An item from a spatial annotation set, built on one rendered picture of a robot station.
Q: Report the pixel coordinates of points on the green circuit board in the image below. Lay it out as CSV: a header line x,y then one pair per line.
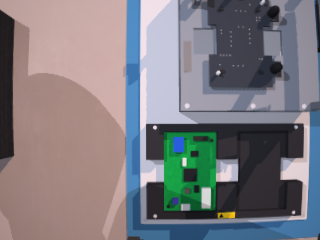
x,y
189,171

